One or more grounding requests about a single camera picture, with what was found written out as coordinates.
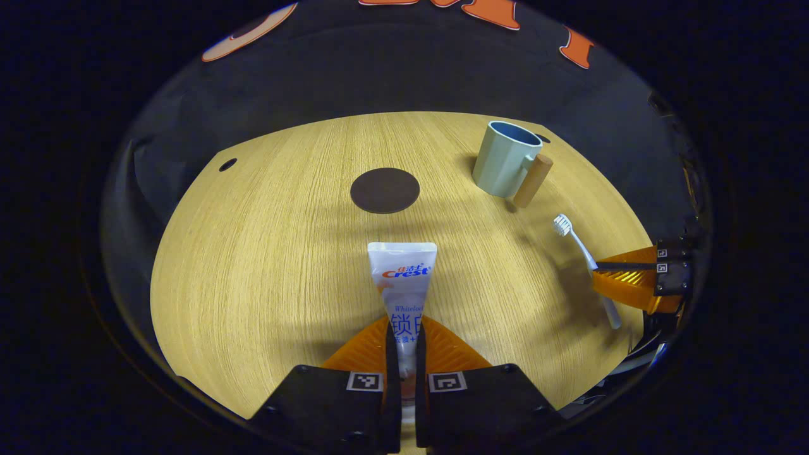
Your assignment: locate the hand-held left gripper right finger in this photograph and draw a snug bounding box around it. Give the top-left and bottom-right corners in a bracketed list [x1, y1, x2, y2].
[414, 316, 566, 455]

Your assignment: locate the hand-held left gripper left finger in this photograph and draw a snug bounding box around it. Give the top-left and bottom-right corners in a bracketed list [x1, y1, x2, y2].
[250, 316, 403, 455]

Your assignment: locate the white toothbrush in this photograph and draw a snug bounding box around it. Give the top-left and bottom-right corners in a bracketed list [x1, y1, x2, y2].
[553, 214, 622, 330]

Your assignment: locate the white toothpaste tube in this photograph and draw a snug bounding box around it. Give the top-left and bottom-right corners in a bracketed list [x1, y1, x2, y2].
[367, 242, 438, 405]

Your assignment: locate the pale green cup wooden handle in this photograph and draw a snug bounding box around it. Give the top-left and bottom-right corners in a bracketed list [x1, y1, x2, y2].
[472, 121, 554, 209]

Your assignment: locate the dark brown round coaster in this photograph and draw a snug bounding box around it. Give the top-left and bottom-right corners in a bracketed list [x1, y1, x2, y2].
[350, 167, 421, 214]

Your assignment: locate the black backdrop cloth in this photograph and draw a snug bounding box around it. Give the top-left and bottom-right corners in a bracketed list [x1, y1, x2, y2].
[101, 0, 715, 386]

